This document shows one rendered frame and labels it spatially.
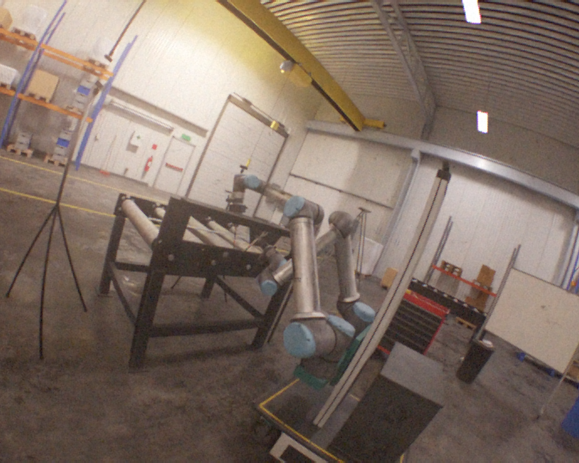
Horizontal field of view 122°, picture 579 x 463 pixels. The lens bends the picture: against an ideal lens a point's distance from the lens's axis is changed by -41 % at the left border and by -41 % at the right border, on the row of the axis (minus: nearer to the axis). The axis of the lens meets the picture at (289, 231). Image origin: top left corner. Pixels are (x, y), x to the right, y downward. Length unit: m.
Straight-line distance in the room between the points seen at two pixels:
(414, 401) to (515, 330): 4.13
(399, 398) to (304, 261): 0.75
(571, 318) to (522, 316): 0.94
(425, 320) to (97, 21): 11.58
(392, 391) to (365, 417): 0.19
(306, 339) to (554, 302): 4.64
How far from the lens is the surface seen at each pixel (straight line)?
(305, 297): 1.14
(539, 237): 11.87
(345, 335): 1.24
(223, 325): 2.13
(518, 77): 10.73
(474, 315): 6.43
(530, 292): 5.30
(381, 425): 1.39
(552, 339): 5.21
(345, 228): 1.51
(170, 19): 11.53
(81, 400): 1.73
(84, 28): 10.80
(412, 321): 3.40
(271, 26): 9.09
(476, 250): 11.38
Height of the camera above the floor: 1.35
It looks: 5 degrees down
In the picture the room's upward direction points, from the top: 23 degrees clockwise
